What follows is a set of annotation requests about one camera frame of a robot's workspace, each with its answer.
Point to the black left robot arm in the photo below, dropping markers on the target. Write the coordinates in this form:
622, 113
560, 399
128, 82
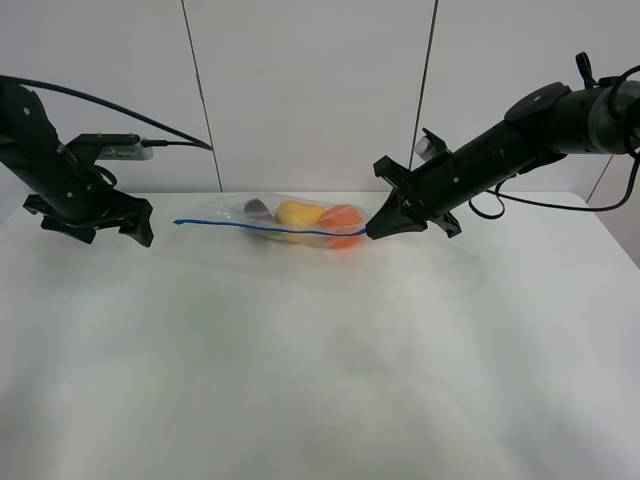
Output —
30, 141

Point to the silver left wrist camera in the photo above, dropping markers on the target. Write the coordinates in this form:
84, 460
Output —
109, 147

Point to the clear zip bag blue seal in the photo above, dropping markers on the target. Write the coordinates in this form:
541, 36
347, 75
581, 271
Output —
254, 213

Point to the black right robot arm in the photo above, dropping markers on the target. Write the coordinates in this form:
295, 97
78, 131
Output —
542, 128

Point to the orange toy fruit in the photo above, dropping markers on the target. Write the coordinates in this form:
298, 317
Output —
342, 219

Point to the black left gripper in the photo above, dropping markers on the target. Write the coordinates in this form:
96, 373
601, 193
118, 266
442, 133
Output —
78, 208

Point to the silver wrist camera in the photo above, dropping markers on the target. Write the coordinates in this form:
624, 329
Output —
425, 148
109, 147

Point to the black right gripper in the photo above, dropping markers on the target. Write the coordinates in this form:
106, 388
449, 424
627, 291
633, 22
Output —
410, 205

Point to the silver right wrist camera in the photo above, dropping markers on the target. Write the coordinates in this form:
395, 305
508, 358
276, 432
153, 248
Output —
425, 148

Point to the yellow toy lemon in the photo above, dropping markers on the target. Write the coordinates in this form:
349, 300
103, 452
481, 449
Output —
298, 216

